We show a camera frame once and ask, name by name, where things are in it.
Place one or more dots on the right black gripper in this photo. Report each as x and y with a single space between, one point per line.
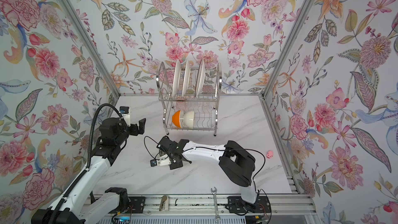
174 166

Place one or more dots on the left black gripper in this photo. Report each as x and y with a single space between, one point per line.
141 128

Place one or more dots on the orange bowl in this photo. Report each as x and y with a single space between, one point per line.
177 119

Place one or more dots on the cream white bowl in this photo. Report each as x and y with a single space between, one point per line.
188 119

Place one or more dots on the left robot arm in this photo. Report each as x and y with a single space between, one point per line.
70 207

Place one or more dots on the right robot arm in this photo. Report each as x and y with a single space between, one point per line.
236 162

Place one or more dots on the steel two-tier dish rack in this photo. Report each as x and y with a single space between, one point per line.
206 106

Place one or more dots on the pink drinking glass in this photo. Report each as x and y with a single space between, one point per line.
181 104

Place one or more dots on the left white patterned plate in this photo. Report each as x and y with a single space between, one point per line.
177 73

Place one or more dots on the middle orange striped plate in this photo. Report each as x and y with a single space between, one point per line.
186 79

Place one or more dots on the orange striped plate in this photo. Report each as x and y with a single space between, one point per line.
186 79
200 79

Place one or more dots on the right orange striped plate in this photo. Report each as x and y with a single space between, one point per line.
200 79

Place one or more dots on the silver open-end wrench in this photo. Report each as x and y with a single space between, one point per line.
214 195

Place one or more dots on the small pink toy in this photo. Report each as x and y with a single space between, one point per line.
269 154

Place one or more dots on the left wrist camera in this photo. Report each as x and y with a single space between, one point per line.
125 112

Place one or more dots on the small metal bracket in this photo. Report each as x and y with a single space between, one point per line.
164 204

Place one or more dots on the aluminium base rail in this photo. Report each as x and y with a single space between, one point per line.
203 205

